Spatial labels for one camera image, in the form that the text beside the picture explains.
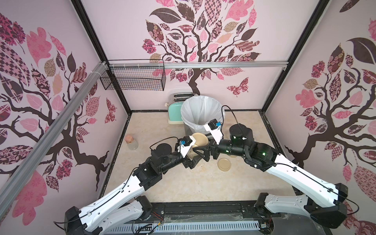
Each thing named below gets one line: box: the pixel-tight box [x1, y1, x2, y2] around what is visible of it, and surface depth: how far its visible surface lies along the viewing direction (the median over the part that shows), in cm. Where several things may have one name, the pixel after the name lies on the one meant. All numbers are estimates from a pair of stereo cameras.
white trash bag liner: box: [180, 95, 225, 133], surface depth 93 cm
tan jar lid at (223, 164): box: [217, 157, 232, 172], surface depth 91 cm
